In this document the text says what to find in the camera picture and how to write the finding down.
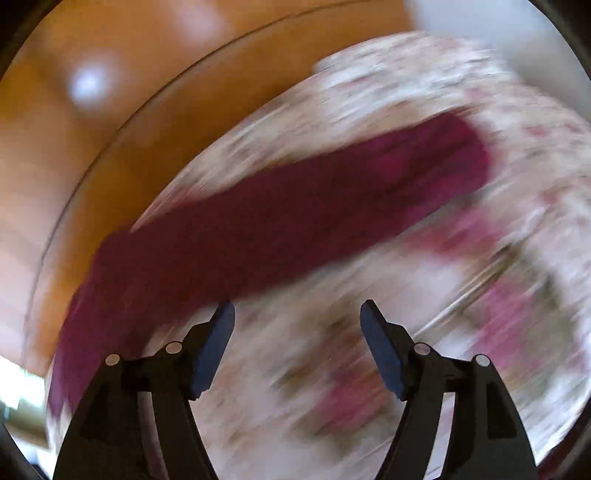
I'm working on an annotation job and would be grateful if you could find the floral blanket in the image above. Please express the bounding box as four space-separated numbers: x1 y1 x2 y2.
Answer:
46 32 591 480

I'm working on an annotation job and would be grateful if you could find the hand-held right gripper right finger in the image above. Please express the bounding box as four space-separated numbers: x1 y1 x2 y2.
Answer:
359 299 540 480

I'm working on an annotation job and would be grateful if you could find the maroon knit garment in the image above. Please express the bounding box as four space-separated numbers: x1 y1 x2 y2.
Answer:
48 113 492 416

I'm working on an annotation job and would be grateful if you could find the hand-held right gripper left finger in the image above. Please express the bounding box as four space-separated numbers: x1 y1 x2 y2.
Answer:
52 299 236 480

